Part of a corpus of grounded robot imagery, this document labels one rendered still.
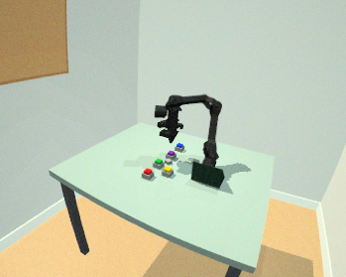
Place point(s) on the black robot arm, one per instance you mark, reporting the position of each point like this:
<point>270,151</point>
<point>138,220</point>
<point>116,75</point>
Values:
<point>173,106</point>

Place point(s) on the blue button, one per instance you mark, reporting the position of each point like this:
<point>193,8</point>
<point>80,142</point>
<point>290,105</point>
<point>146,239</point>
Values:
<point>179,147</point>

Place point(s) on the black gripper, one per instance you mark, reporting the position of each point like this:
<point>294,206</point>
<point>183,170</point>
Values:
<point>172,127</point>

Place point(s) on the yellow button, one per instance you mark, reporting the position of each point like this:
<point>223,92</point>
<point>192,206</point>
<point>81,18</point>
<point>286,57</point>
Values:
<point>167,171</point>

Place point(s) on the red button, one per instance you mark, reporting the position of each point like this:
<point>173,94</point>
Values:
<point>147,174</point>

